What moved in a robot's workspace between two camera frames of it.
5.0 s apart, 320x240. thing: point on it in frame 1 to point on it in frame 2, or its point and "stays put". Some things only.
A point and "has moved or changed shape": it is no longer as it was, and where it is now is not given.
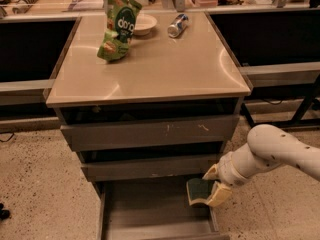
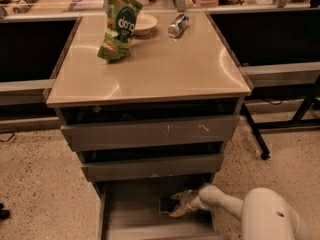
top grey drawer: (132, 132) stays put
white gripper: (228, 170) to (191, 199)
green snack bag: (121, 15) stays put
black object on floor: (4, 214) stays put
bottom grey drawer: (152, 210) stays put
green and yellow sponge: (199, 190) has moved or changed shape
